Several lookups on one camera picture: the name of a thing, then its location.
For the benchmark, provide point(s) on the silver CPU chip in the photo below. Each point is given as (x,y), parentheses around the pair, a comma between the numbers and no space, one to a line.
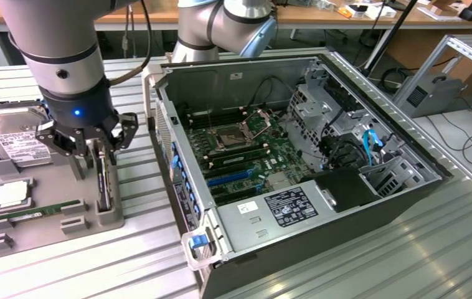
(11,193)

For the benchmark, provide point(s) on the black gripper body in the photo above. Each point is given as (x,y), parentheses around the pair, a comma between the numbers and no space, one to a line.
(78,106)

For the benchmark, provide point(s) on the metal disk bay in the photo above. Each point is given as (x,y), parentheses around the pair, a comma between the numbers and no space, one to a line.
(390,183)

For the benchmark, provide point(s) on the flat white package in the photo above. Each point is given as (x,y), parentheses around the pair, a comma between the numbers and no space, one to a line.
(438,13)

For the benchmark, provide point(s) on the white cardboard box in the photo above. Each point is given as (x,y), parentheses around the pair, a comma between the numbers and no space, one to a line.
(375,12)

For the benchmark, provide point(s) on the graphics card with black cooler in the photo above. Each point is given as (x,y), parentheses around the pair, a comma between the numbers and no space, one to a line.
(103,187)

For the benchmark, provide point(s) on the grey box device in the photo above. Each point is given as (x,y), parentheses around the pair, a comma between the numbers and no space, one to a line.
(439,96)

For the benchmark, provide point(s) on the open black PC case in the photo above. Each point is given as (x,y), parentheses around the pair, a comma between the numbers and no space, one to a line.
(344,233)

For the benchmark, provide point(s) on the metal socket cover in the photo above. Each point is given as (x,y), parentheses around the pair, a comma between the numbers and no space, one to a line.
(260,120)

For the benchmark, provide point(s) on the green motherboard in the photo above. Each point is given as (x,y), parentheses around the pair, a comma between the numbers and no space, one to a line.
(278,149)

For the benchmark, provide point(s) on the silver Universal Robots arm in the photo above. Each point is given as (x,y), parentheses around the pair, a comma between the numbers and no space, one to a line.
(62,46)

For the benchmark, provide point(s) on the silver hard disk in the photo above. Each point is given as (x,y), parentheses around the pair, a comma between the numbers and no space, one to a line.
(16,143)

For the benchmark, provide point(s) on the socket locking lever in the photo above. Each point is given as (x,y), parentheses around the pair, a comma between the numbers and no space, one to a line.
(211,121)

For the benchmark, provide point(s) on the blue case latch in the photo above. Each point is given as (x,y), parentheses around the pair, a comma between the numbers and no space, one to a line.
(198,242)

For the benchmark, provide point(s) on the grey plastic parts rack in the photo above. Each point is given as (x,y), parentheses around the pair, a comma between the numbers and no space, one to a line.
(44,193)

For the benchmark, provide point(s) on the black expansion slot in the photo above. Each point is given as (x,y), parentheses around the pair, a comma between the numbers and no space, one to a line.
(236,192)

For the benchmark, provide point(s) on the black plastic shroud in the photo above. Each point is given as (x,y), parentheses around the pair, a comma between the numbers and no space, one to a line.
(344,190)

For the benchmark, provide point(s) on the blue expansion slot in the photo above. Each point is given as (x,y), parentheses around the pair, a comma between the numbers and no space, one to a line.
(230,178)

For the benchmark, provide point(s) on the black desk device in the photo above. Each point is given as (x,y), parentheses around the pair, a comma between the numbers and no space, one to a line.
(471,14)

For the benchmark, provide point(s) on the CPU socket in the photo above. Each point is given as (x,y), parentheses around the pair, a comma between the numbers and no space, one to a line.
(230,138)

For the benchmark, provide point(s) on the green RAM stick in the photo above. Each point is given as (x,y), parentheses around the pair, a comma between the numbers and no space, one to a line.
(32,211)

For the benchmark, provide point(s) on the grey power supply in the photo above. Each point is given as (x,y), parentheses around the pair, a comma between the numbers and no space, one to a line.
(252,224)

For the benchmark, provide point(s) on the silver perforated drive cage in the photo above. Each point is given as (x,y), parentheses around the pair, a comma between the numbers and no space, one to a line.
(311,109)

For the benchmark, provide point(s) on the black tripod pole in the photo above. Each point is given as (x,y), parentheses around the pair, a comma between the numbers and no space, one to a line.
(390,34)

